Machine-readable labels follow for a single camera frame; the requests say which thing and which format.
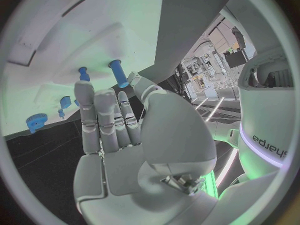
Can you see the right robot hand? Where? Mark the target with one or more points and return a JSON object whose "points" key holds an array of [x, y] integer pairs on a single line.
{"points": [[173, 135]]}

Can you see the blue long cylinder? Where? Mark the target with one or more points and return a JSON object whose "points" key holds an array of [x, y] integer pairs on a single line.
{"points": [[118, 73]]}

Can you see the blue small peg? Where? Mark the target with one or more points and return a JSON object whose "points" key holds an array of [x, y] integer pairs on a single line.
{"points": [[84, 76]]}

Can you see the white task board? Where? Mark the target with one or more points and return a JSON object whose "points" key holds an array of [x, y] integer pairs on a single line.
{"points": [[105, 22]]}

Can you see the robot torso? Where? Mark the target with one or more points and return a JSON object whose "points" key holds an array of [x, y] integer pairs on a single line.
{"points": [[262, 116]]}

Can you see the black monitor screen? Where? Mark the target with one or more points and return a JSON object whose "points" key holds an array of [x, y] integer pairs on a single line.
{"points": [[234, 59]]}

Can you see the blue rectangular block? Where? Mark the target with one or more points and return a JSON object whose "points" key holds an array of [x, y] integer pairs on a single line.
{"points": [[65, 102]]}

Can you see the blue stepped plug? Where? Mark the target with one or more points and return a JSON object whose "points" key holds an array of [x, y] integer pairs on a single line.
{"points": [[61, 113]]}

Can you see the blue gear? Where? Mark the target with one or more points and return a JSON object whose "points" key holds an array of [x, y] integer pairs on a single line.
{"points": [[35, 122]]}

